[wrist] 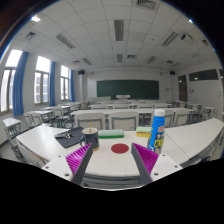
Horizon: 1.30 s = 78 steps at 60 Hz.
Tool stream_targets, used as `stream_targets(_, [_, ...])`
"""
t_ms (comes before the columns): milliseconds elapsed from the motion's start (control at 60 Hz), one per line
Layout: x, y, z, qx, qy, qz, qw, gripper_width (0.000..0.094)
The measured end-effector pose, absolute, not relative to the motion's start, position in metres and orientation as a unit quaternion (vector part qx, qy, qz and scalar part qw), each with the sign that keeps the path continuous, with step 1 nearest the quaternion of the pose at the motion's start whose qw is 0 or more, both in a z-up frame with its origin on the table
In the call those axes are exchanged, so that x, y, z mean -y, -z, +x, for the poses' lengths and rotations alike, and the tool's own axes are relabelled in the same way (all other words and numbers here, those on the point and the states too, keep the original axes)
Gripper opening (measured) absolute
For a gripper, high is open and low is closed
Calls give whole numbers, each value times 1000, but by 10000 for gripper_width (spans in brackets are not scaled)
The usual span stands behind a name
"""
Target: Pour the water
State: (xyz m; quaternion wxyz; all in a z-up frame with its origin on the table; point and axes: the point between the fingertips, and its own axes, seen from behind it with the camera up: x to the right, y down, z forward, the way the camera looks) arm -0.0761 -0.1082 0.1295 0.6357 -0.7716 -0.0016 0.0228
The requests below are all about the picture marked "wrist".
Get white chair left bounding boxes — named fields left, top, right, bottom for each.
left=74, top=113, right=106, bottom=130

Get dark blue mug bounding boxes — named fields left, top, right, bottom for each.
left=80, top=128, right=99, bottom=151

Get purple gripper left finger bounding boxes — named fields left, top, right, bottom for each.
left=65, top=144, right=93, bottom=185

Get blue curtain middle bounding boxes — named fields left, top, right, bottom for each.
left=49, top=61, right=56, bottom=106

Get blue curtain left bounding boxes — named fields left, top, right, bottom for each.
left=13, top=52, right=29, bottom=116

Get red round sticker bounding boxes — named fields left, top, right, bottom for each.
left=111, top=143, right=129, bottom=154

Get green chalkboard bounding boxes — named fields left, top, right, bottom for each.
left=97, top=80, right=159, bottom=100

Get white chair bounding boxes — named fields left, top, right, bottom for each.
left=108, top=112, right=139, bottom=131
left=74, top=113, right=106, bottom=130

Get white desk far left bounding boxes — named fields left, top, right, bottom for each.
left=3, top=118, right=21, bottom=148

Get white chair middle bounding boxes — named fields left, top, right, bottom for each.
left=108, top=112, right=139, bottom=131

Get yellow green sponge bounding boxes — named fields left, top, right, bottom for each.
left=136, top=126, right=152, bottom=137

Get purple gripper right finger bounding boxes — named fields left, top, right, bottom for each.
left=131, top=143, right=159, bottom=185

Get blue curtain far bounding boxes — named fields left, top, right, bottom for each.
left=70, top=70, right=75, bottom=102

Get blue curtain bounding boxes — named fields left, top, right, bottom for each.
left=49, top=61, right=56, bottom=106
left=13, top=52, right=29, bottom=116
left=70, top=70, right=75, bottom=102

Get green white sponge block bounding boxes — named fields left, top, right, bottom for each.
left=98, top=129, right=124, bottom=139

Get keys on pad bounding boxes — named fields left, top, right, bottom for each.
left=55, top=132, right=74, bottom=139

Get wooden stick in mug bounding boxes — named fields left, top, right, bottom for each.
left=89, top=121, right=92, bottom=133

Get blue plastic bottle white cap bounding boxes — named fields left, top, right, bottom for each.
left=148, top=109, right=165, bottom=154

